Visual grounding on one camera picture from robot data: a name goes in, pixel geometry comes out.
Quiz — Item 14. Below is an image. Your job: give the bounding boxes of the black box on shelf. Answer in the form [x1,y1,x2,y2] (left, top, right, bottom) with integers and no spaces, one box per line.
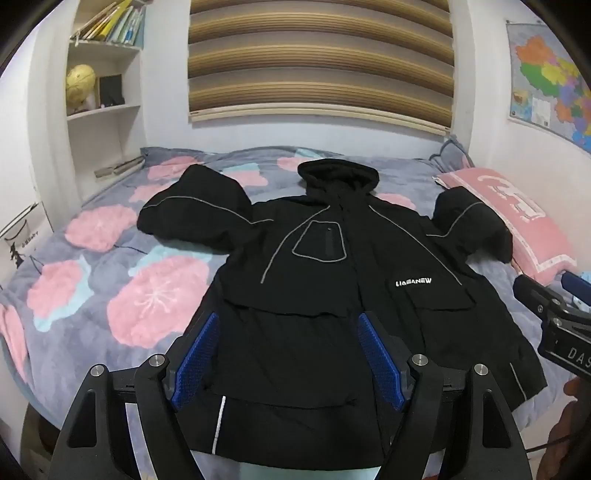
[97,74,126,108]

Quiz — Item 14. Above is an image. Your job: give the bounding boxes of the white bookshelf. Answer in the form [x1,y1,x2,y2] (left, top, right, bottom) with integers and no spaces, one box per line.
[64,0,146,204]

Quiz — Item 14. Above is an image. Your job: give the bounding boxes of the grey cushion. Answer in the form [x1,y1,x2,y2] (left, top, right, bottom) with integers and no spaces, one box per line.
[429,135,476,177]

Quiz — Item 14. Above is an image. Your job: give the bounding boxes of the colourful wall map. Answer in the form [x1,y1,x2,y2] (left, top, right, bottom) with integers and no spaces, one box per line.
[505,19,591,155]

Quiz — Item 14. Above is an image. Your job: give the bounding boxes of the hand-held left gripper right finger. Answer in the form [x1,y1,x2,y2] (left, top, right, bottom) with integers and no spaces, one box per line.
[358,311,536,480]

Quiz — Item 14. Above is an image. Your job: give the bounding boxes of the person's right hand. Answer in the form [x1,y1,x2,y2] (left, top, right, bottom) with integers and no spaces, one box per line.
[549,376,591,480]

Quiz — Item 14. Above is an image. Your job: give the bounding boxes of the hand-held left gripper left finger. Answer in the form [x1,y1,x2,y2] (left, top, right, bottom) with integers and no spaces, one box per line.
[48,311,221,480]

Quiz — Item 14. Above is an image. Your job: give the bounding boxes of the grey pink floral blanket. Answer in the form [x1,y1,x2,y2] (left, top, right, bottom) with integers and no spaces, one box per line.
[0,147,591,464]

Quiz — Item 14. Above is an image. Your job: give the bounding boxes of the grey slim box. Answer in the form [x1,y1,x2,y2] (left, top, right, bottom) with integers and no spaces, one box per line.
[94,156,145,179]

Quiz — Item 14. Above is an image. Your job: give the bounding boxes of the white printed bag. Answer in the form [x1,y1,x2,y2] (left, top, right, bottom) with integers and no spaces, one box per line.
[0,200,52,283]

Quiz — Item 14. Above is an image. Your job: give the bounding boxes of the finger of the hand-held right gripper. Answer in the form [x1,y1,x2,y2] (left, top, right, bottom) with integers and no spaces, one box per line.
[561,271,591,306]
[513,274,570,325]

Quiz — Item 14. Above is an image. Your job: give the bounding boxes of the brown striped window blind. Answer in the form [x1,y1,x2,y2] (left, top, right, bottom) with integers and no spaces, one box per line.
[187,0,455,137]

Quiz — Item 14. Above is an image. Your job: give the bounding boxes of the row of books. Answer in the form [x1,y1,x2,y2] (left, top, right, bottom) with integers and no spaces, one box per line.
[70,0,147,48]

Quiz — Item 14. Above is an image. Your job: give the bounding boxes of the pink pillow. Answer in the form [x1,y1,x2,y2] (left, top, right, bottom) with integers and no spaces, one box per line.
[436,168,579,288]

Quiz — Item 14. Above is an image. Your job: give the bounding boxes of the black hooded jacket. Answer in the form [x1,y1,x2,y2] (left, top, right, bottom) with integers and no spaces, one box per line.
[137,158,549,468]

